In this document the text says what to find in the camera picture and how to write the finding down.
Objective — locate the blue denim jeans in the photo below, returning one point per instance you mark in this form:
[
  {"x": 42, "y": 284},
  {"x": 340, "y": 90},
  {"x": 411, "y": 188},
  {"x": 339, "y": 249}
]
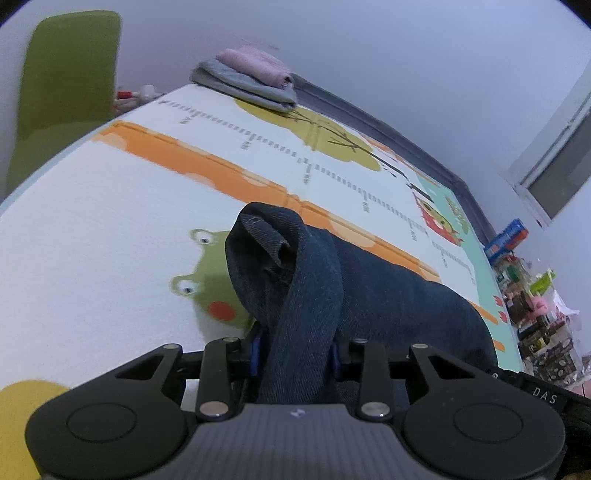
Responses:
[{"x": 392, "y": 304}]

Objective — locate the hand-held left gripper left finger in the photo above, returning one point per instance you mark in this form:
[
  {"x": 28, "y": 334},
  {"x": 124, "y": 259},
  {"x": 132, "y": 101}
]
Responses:
[{"x": 254, "y": 353}]

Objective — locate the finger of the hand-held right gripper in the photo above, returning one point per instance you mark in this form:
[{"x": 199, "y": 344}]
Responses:
[{"x": 505, "y": 376}]

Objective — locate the folded pink garment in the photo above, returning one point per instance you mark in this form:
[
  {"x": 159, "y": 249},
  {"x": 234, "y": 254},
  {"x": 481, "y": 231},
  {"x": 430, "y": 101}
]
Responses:
[{"x": 254, "y": 64}]

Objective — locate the red white toy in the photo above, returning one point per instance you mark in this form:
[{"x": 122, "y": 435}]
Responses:
[{"x": 136, "y": 94}]

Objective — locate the window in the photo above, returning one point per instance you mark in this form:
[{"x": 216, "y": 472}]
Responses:
[{"x": 568, "y": 170}]

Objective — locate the blue printed box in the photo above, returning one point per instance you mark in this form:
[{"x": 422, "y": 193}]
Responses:
[{"x": 505, "y": 240}]

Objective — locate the green chair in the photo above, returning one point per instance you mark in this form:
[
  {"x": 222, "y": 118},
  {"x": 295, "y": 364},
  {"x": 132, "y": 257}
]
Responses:
[{"x": 64, "y": 83}]

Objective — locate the printed play mat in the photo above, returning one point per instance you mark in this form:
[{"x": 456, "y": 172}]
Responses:
[{"x": 115, "y": 221}]

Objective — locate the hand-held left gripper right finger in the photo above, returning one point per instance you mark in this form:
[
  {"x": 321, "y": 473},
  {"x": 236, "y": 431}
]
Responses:
[{"x": 336, "y": 360}]

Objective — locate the folded grey garment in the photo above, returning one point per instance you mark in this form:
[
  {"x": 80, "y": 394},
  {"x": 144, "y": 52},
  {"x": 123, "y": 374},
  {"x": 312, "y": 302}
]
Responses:
[{"x": 244, "y": 87}]

